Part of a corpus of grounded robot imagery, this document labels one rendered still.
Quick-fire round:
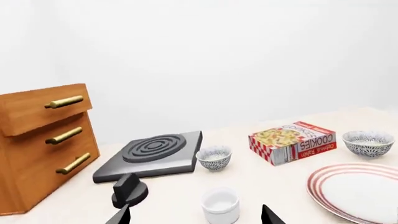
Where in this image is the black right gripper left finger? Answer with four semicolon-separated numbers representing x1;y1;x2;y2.
104;203;131;224

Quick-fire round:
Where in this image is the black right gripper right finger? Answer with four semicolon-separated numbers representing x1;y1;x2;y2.
261;203;287;224

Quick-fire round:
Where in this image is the dark grey stove burner plate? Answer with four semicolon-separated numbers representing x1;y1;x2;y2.
92;130;203;185

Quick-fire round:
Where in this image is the small patterned white bowl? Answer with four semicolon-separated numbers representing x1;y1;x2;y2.
195;144;233;172

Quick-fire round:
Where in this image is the white plate with red rings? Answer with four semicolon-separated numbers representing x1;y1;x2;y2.
306;162;398;224

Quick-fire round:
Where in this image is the large patterned white bowl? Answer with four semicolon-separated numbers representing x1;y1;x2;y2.
341;130;396;159

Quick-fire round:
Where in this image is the dark grey stove knob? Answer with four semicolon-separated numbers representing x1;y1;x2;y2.
111;172;149;209

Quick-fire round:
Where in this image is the plain white ramekin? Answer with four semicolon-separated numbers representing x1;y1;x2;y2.
200;187;241;224

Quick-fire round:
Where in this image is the red cookies box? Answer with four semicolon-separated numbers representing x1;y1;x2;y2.
248;127;337;167

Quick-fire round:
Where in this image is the wooden three-drawer cabinet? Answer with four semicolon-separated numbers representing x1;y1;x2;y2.
0;83;101;216

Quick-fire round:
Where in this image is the brass drawer handle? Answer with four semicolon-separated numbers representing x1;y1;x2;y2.
44;95;85;110
45;126;83;145
55;152;91;175

